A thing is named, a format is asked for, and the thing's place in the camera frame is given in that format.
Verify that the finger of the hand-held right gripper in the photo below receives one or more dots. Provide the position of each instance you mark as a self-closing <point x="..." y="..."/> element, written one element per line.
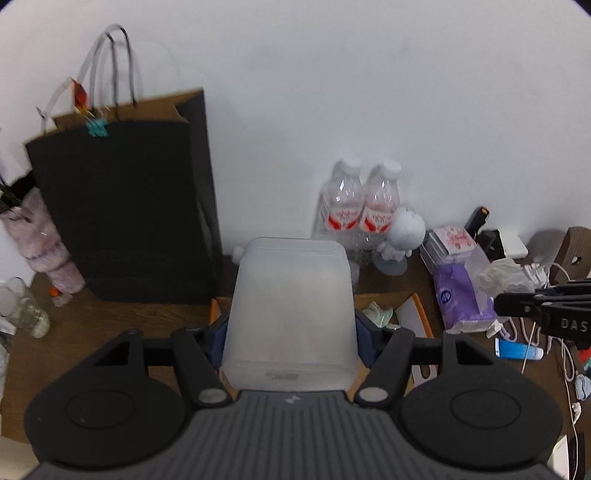
<point x="515" y="304"/>

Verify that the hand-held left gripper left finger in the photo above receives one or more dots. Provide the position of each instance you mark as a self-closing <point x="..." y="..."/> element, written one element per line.
<point x="217" y="344"/>

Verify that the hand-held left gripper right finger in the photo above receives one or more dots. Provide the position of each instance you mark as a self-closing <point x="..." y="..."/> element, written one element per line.
<point x="369" y="339"/>

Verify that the orange cardboard box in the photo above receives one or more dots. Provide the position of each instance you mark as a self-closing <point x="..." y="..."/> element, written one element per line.
<point x="418" y="318"/>

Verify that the clear plastic bag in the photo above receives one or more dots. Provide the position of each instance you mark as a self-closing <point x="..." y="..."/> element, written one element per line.
<point x="378" y="314"/>

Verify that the small white packets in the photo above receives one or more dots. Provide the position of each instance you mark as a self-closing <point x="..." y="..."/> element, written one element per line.
<point x="501" y="328"/>

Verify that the blue toothpaste tube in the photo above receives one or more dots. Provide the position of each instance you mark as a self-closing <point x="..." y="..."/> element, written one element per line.
<point x="517" y="349"/>

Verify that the white power adapter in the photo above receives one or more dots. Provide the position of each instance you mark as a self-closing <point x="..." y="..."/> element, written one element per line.
<point x="516" y="247"/>

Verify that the purple tissue pack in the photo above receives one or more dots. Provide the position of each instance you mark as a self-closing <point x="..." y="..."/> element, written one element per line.
<point x="455" y="295"/>

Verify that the small black box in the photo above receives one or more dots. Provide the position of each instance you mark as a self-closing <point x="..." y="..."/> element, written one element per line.
<point x="490" y="241"/>

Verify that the wooden stand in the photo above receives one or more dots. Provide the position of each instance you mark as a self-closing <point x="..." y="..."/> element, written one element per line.
<point x="575" y="251"/>

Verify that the black lighter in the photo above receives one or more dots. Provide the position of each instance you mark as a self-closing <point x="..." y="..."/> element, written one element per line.
<point x="475" y="220"/>

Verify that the white astronaut figurine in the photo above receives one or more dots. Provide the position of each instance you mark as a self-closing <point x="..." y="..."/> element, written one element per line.
<point x="405" y="230"/>

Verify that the clear water bottle red label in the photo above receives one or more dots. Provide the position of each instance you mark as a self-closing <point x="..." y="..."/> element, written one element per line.
<point x="381" y="205"/>
<point x="344" y="205"/>

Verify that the black paper bag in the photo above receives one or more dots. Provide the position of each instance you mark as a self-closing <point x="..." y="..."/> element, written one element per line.
<point x="129" y="207"/>

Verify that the small orange-capped bottle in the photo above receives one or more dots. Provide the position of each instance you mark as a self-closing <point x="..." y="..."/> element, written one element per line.
<point x="58" y="296"/>

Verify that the clear glass cup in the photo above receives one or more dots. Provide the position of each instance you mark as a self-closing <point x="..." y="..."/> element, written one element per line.
<point x="27" y="309"/>

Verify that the pink furry vase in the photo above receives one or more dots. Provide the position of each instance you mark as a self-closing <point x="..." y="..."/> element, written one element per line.
<point x="46" y="244"/>

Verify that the red hang tag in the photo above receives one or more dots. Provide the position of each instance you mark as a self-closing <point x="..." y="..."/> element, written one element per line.
<point x="80" y="97"/>

